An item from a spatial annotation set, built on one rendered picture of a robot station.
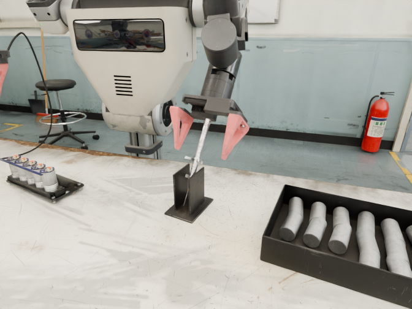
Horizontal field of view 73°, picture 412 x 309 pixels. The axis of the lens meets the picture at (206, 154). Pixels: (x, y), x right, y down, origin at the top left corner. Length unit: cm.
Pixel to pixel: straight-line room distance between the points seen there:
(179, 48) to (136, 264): 59
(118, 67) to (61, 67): 318
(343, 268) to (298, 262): 5
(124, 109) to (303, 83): 227
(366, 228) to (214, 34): 38
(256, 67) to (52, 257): 270
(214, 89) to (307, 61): 246
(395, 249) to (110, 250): 41
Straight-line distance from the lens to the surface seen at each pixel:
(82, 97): 397
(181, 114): 54
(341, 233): 47
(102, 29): 93
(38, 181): 63
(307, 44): 293
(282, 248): 41
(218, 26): 49
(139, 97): 90
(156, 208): 54
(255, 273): 42
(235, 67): 54
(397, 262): 46
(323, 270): 42
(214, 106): 49
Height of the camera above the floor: 105
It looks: 24 degrees down
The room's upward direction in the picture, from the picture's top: straight up
